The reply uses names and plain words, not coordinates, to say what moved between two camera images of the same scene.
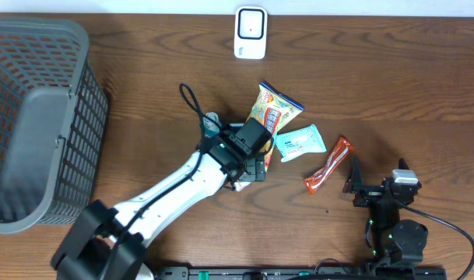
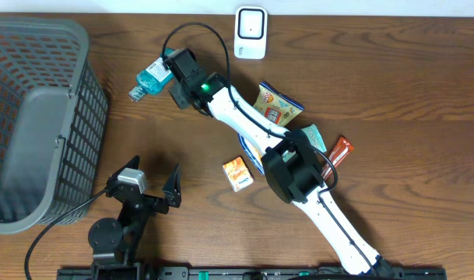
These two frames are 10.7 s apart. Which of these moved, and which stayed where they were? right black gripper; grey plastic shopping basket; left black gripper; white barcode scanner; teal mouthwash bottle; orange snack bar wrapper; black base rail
Moved: right black gripper; left black gripper; teal mouthwash bottle
Stayed: black base rail; grey plastic shopping basket; orange snack bar wrapper; white barcode scanner
